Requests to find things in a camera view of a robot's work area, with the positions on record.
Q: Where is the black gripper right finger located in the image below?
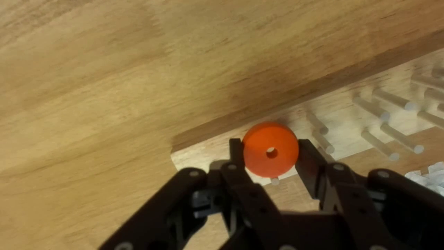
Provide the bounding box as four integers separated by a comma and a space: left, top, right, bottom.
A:
295, 138, 444, 250

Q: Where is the orange ring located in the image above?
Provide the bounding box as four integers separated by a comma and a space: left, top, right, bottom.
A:
242, 121, 302, 179

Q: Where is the wooden peg board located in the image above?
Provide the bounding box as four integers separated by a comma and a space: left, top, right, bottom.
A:
170, 43, 444, 214

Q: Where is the clear plastic rod stand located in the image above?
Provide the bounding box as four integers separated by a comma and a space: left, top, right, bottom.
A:
404, 161, 444, 196

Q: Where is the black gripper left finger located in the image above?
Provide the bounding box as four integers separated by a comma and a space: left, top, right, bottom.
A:
98, 138, 291, 250

